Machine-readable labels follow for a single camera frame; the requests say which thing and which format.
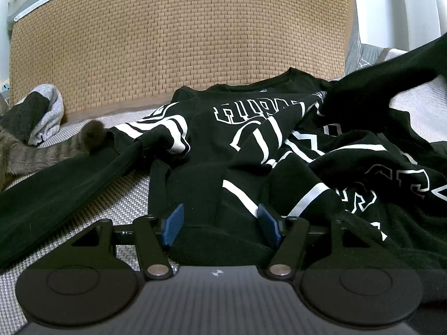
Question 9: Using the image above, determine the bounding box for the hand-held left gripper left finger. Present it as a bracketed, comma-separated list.
[70, 203, 186, 280]

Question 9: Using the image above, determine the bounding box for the black folded garment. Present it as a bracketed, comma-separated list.
[0, 92, 51, 144]

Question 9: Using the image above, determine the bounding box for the grey pillow white line pattern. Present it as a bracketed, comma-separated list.
[344, 3, 410, 75]

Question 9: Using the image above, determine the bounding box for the grey tabby cat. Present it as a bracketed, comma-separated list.
[0, 120, 110, 191]

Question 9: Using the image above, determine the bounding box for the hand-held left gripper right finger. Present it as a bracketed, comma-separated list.
[256, 203, 378, 279]

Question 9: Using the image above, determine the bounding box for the tan woven mattress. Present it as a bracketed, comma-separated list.
[9, 0, 354, 118]

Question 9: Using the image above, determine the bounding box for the black jersey t-shirt white print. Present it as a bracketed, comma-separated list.
[279, 126, 447, 273]
[105, 68, 336, 269]

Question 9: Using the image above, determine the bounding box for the long black garment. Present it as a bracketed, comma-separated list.
[0, 136, 151, 273]

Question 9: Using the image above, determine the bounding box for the light grey garment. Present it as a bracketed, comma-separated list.
[28, 84, 65, 147]

